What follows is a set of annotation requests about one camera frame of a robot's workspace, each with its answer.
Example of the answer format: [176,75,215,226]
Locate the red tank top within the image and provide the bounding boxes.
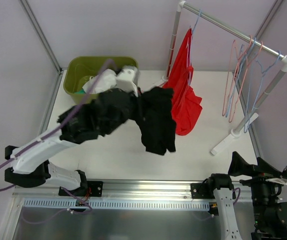
[162,28,203,136]

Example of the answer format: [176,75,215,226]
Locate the white tank top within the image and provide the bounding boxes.
[80,69,117,94]

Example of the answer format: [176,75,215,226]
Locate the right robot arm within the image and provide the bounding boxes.
[206,151,287,240]

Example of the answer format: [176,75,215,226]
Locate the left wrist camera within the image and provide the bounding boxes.
[115,65,140,97]

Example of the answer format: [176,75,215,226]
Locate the white metal clothes rack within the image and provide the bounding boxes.
[154,0,287,156]

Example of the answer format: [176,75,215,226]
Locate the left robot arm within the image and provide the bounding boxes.
[4,88,141,197]

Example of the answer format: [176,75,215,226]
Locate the black tank top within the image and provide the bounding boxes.
[132,87,177,156]

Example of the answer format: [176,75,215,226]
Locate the pink wire hanger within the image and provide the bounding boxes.
[225,37,263,123]

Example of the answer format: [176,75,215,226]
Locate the olive green plastic basin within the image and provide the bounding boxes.
[63,56,139,105]

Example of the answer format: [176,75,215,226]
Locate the green tank top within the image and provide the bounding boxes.
[75,89,86,94]

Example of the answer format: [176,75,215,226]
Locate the aluminium rail with cable duct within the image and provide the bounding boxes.
[12,177,254,214]

